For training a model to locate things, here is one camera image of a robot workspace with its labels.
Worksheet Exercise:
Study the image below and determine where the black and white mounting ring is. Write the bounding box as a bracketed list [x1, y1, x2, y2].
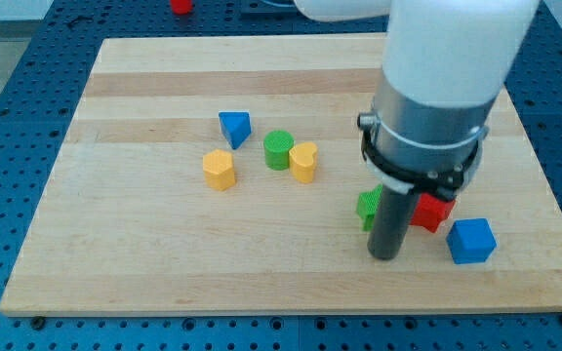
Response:
[357, 112, 488, 201]

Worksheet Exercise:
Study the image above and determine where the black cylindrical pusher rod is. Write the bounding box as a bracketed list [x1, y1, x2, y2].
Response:
[367, 187, 420, 260]

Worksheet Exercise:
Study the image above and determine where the yellow hexagon block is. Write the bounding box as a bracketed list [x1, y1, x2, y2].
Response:
[202, 149, 236, 191]

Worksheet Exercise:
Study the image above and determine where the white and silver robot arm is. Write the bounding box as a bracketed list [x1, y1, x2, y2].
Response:
[295, 0, 539, 260]

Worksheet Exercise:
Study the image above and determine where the green star block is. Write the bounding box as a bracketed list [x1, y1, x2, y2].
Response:
[355, 184, 382, 231]

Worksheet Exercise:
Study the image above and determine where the red star block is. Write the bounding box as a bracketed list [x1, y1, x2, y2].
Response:
[410, 194, 456, 233]

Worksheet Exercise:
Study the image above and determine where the blue cube block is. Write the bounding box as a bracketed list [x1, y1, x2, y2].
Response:
[446, 218, 498, 264]

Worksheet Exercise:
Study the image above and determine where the yellow heart block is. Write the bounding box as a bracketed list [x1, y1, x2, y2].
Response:
[289, 141, 318, 183]

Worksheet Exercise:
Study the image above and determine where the green cylinder block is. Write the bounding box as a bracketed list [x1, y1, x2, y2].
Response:
[263, 130, 295, 171]

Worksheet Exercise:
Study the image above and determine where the blue triangle block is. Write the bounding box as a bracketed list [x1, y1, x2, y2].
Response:
[219, 111, 252, 149]

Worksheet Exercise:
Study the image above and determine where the wooden board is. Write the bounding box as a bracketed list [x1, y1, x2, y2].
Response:
[0, 33, 562, 317]

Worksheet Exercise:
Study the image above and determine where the red cylinder in background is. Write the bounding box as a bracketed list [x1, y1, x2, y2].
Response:
[169, 0, 193, 15]

